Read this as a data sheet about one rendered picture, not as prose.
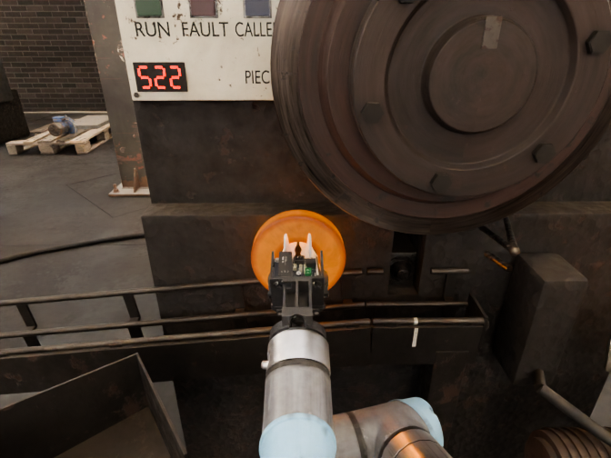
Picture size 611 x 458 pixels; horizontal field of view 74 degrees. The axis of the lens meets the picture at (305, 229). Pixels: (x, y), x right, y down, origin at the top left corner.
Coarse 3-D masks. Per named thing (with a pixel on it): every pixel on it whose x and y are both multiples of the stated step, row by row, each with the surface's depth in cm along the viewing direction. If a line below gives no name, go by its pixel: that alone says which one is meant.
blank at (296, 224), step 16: (272, 224) 64; (288, 224) 64; (304, 224) 64; (320, 224) 64; (256, 240) 65; (272, 240) 65; (288, 240) 65; (304, 240) 65; (320, 240) 65; (336, 240) 65; (256, 256) 66; (336, 256) 66; (256, 272) 67; (336, 272) 67
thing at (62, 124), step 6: (54, 120) 428; (60, 120) 428; (66, 120) 439; (72, 120) 448; (48, 126) 421; (54, 126) 423; (60, 126) 425; (66, 126) 435; (72, 126) 444; (54, 132) 428; (60, 132) 425; (66, 132) 439; (72, 132) 447
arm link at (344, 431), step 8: (336, 416) 51; (344, 416) 51; (336, 424) 49; (344, 424) 49; (352, 424) 49; (336, 432) 49; (344, 432) 49; (352, 432) 49; (336, 440) 48; (344, 440) 48; (352, 440) 48; (336, 448) 47; (344, 448) 47; (352, 448) 48; (336, 456) 47; (344, 456) 47; (352, 456) 47; (360, 456) 48
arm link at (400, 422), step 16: (400, 400) 53; (416, 400) 53; (352, 416) 51; (368, 416) 50; (384, 416) 50; (400, 416) 50; (416, 416) 50; (432, 416) 51; (368, 432) 49; (384, 432) 48; (400, 432) 47; (416, 432) 46; (432, 432) 49; (368, 448) 48; (384, 448) 46; (400, 448) 45; (416, 448) 44; (432, 448) 43
